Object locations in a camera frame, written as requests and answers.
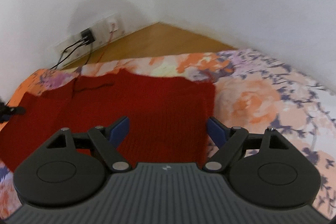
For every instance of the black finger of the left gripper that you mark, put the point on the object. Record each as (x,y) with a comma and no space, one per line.
(6,112)

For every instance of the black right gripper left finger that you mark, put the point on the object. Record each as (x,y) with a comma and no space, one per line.
(70,168)

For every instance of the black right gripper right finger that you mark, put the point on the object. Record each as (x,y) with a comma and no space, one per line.
(264,169)

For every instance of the red knitted sweater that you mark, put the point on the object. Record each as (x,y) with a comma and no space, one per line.
(167,116)

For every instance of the floral bed sheet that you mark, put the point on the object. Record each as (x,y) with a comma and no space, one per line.
(253,91)

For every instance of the black plug adapter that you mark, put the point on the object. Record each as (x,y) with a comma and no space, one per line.
(87,37)

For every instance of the white wall socket strip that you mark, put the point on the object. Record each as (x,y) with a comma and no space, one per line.
(105,31)

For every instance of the wooden bed frame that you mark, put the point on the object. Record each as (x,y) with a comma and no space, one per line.
(156,40)

